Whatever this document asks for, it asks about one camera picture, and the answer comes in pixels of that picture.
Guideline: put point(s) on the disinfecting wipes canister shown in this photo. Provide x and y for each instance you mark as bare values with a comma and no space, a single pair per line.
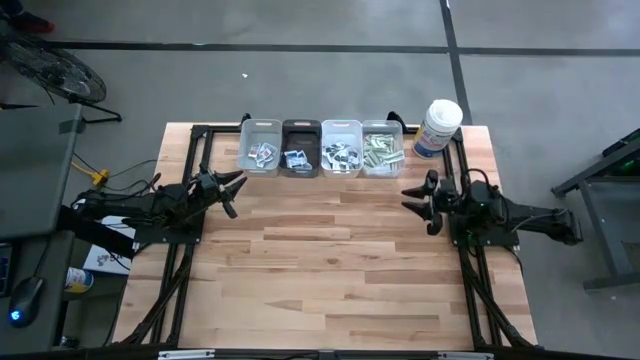
440,125

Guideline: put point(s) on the green striped bandage packet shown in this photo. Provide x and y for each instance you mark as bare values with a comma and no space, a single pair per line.
375,161
371,150
385,148
375,139
387,139
393,158

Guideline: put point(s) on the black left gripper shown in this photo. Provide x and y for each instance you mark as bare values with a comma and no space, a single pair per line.
205,195

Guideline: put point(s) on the dark grey metal stand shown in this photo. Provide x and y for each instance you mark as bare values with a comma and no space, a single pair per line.
602,230

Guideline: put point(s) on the white cardboard box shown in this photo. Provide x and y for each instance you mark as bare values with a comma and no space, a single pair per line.
112,262

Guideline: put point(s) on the black floor fan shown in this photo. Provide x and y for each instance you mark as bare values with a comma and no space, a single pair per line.
55,70

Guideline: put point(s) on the silver metal bracket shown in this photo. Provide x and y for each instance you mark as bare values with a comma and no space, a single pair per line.
186,354
465,356

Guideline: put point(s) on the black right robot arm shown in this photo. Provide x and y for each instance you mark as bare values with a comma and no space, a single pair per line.
540,220

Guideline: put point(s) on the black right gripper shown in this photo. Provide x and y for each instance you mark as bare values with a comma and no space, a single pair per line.
452,197

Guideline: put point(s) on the light grey plastic bin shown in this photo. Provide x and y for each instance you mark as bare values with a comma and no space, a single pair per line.
250,132

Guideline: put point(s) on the grey low desk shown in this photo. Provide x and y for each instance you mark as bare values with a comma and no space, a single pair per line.
35,250

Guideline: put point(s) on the dark grey plastic bin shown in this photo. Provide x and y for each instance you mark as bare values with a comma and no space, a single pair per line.
300,135

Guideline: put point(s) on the black computer mouse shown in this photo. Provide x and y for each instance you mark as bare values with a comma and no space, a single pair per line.
25,300

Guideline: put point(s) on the blue yellow can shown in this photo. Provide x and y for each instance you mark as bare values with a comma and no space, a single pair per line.
79,280

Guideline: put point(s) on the black keyboard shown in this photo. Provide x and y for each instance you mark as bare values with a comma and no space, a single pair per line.
4,270

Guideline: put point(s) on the small white wipe packet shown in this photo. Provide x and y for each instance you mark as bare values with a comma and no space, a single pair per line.
304,165

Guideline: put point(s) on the white plastic bin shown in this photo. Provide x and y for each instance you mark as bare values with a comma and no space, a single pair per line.
341,131

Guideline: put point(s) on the clear plastic bin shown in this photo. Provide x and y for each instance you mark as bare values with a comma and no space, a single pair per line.
382,127

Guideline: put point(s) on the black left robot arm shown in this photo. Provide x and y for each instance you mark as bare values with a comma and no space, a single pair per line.
140,205

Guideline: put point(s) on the grey desk top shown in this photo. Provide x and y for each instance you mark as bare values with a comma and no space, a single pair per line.
35,165

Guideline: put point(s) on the person's foot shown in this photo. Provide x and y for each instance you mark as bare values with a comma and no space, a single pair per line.
32,22

